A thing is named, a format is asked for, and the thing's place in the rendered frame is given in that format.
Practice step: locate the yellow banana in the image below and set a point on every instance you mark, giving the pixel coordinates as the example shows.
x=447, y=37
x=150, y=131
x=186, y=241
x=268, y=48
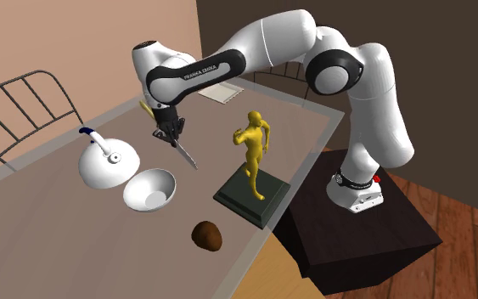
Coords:
x=146, y=108

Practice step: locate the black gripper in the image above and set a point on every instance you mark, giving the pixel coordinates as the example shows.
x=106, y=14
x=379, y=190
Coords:
x=167, y=114

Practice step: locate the yellow figure on green base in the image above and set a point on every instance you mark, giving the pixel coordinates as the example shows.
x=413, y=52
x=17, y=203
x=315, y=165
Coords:
x=254, y=153

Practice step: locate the white flat book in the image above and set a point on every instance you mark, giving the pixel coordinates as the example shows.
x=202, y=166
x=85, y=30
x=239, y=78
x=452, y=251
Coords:
x=221, y=92

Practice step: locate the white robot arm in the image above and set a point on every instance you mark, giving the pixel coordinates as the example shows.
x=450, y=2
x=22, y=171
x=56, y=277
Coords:
x=371, y=116

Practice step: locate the white bowl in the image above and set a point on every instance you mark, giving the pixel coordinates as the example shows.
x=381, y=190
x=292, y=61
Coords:
x=149, y=190

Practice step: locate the grey table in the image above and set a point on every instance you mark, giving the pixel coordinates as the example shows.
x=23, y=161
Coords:
x=56, y=240

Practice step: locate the dark robot stand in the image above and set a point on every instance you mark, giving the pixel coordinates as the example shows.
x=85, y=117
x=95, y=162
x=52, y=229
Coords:
x=346, y=248

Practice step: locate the brown potato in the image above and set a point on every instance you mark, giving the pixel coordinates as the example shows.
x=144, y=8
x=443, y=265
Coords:
x=206, y=236

